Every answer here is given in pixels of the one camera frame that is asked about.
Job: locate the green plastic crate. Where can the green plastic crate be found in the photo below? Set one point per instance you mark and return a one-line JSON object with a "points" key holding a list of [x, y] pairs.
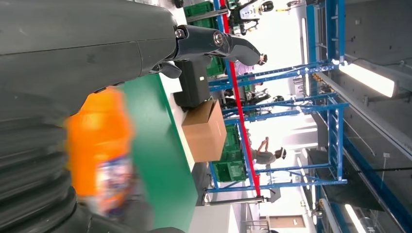
{"points": [[199, 9], [215, 66], [230, 170]]}

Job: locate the orange detergent bottle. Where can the orange detergent bottle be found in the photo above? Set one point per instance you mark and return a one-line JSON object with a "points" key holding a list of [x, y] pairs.
{"points": [[96, 138]]}

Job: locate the red pole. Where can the red pole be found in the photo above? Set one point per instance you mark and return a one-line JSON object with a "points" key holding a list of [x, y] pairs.
{"points": [[239, 106]]}

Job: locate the green table mat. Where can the green table mat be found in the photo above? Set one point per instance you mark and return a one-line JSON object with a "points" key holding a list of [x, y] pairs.
{"points": [[161, 160]]}

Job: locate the long ceiling light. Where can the long ceiling light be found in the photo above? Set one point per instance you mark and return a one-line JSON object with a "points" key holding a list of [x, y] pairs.
{"points": [[354, 217], [367, 78]]}

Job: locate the person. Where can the person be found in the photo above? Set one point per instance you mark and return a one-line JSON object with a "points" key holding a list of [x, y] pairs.
{"points": [[243, 68], [265, 157]]}

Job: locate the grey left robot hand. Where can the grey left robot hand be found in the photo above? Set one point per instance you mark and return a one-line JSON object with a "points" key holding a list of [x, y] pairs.
{"points": [[80, 41]]}

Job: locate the white and black robot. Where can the white and black robot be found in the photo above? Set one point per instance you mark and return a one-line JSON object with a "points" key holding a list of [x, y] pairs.
{"points": [[249, 13]]}

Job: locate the cardboard box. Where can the cardboard box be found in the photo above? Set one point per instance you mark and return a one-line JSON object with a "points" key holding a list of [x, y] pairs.
{"points": [[206, 135]]}

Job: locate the blue steel rack frame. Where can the blue steel rack frame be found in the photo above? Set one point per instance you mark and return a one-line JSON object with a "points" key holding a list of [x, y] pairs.
{"points": [[283, 69], [334, 138]]}

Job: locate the large white table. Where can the large white table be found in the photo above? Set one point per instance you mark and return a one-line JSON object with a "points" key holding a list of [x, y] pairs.
{"points": [[212, 220]]}

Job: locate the black carry case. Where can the black carry case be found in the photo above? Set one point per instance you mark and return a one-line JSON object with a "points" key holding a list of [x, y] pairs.
{"points": [[193, 86]]}

